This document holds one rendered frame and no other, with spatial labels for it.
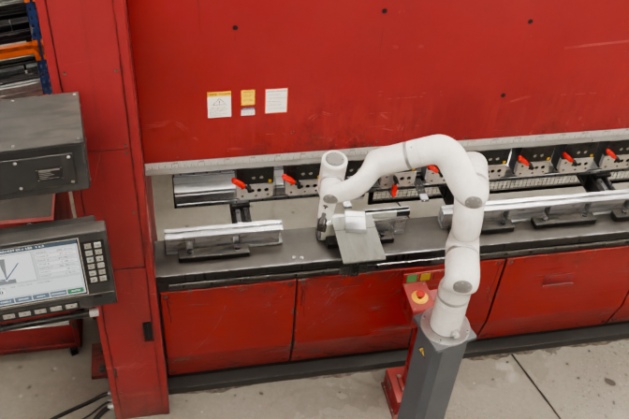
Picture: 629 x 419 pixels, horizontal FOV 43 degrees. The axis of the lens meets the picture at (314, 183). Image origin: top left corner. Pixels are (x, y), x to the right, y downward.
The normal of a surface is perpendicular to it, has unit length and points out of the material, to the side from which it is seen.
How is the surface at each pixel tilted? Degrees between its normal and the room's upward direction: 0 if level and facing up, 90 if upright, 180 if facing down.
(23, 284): 90
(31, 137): 1
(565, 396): 0
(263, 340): 90
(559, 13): 90
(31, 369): 0
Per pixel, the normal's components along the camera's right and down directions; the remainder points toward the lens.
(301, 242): 0.06, -0.74
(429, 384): -0.35, 0.61
